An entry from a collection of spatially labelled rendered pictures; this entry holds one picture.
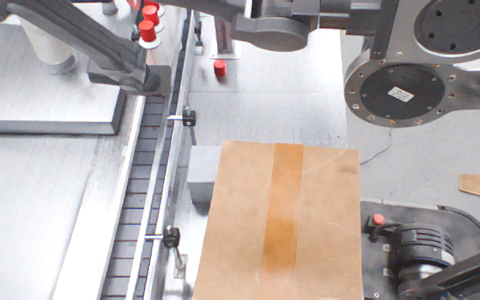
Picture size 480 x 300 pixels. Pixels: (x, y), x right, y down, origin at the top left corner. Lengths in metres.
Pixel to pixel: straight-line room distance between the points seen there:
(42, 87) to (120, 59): 0.50
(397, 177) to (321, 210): 1.46
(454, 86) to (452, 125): 1.52
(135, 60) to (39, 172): 0.44
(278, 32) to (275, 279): 0.36
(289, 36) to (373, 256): 1.24
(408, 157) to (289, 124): 1.11
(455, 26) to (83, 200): 0.89
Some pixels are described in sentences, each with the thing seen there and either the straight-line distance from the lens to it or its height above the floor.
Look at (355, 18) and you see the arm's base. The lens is 0.66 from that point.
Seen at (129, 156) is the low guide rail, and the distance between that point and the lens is 1.23.
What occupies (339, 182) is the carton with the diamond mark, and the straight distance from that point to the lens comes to 0.90.
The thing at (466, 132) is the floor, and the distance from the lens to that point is 2.53.
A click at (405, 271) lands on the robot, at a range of 1.69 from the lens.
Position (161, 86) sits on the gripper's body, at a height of 1.00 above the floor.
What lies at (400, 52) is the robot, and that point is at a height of 1.41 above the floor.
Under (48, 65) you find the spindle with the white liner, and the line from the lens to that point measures 1.50.
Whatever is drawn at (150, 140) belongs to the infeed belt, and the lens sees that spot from 1.29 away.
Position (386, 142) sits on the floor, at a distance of 2.42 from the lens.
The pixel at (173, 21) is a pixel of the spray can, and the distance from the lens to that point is 1.42.
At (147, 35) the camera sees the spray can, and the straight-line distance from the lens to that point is 1.26.
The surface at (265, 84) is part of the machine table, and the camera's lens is 1.45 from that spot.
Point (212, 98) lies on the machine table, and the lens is 1.42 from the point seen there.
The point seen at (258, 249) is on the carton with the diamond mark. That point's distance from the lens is 0.84.
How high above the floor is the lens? 1.87
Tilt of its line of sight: 53 degrees down
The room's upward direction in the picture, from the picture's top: 5 degrees counter-clockwise
